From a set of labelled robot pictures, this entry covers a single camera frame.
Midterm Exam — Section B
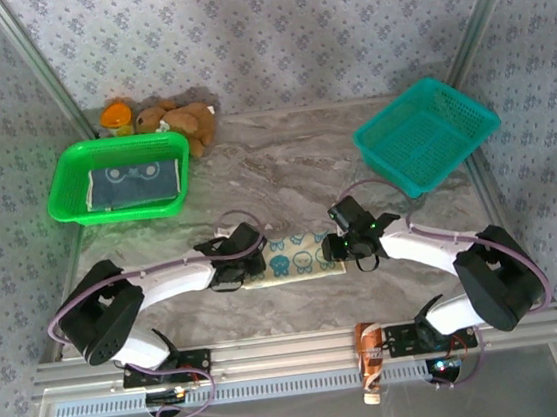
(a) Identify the cream and teal bunny towel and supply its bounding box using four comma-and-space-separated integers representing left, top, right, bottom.
238, 227, 349, 292

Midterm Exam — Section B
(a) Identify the dark blue lettered towel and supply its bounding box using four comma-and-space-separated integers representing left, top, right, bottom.
82, 157, 183, 214

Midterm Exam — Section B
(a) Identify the teal plastic basket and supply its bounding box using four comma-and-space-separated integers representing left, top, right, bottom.
347, 68, 510, 205

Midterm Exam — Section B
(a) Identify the small circuit board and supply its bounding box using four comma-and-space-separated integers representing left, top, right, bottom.
425, 355, 466, 385
144, 383, 202, 407

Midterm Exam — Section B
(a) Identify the brown teddy bear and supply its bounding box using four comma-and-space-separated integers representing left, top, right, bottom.
133, 94, 221, 165

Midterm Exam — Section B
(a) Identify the green plastic basket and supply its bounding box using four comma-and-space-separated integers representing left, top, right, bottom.
39, 127, 199, 232

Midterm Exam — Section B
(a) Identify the orange-lidded yellow cup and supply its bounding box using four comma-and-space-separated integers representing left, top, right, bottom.
97, 97, 136, 140

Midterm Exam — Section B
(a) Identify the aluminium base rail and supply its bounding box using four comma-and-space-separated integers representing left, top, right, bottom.
27, 301, 557, 405

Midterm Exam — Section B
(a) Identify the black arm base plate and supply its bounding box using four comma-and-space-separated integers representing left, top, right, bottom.
383, 314, 480, 359
118, 345, 215, 391

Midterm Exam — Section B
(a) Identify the purple cable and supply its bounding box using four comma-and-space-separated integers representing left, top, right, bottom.
37, 206, 289, 417
336, 160, 557, 401

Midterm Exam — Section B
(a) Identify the grey slotted cable duct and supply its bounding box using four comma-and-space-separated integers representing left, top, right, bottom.
52, 356, 463, 417

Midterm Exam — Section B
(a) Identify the aluminium corner post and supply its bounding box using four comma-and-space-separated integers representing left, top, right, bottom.
0, 0, 98, 149
437, 0, 545, 83

